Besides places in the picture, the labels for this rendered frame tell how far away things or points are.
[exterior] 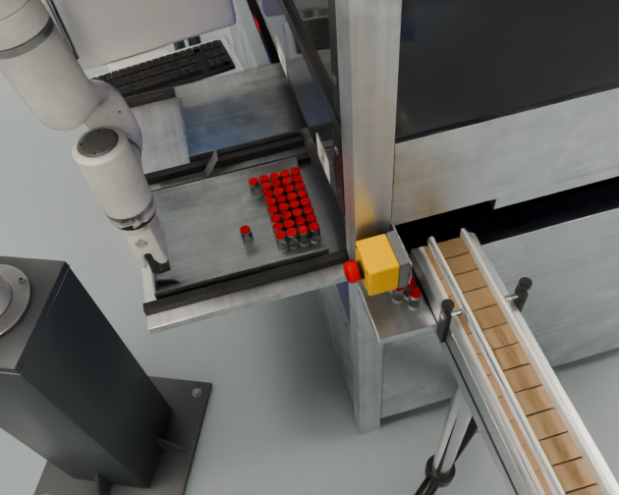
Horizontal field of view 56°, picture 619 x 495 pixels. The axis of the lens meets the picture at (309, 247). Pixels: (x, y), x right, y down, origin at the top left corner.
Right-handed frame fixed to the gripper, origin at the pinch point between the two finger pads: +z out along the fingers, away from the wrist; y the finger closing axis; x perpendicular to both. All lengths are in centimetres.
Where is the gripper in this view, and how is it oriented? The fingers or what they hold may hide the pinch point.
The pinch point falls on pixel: (159, 263)
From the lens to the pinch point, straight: 115.9
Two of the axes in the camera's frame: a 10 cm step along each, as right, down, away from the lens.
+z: 0.9, 5.9, 8.0
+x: -9.6, 2.6, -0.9
